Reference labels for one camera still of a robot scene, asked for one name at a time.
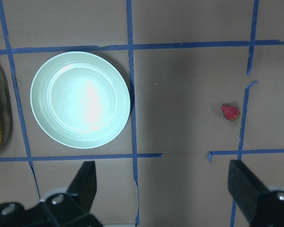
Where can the light green plate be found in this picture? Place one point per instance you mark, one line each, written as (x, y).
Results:
(80, 100)

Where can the red strawberry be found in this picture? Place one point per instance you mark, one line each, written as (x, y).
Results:
(231, 113)

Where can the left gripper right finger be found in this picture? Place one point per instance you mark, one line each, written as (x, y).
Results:
(245, 188)

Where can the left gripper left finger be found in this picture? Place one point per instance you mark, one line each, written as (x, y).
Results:
(83, 187)

